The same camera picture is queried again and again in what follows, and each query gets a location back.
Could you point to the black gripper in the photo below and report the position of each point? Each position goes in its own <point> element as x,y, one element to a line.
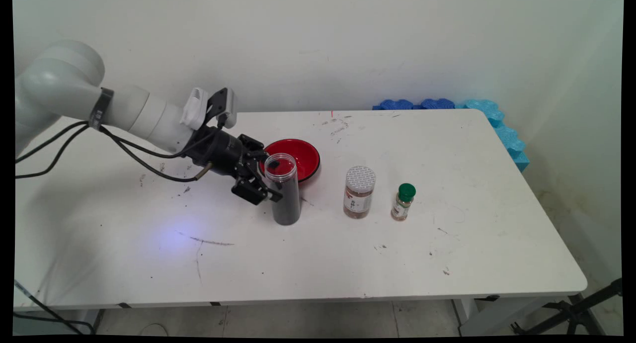
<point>221,151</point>

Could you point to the clear jar of black seeds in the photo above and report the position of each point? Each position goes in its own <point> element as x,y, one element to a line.
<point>285,204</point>

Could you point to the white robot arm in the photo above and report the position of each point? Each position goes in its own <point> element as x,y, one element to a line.
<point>69,82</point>

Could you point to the red bowl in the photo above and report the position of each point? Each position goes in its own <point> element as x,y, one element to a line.
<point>305,156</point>

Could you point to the spice jar with silver lid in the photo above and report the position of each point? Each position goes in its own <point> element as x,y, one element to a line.
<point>358,196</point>

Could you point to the small spice bottle green cap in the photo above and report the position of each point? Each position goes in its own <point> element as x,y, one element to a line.
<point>403,201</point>

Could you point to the dark blue foam tile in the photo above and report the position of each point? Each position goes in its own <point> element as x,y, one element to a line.
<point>395,105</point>
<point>437,104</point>

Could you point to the light blue foam tile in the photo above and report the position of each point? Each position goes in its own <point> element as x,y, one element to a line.
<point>507,134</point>

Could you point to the white table leg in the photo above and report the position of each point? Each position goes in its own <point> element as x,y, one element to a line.
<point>497,315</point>

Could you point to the black tripod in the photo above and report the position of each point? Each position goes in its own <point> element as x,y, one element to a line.
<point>576,310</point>

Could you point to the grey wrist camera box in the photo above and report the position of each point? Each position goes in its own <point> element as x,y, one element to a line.
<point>226,102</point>

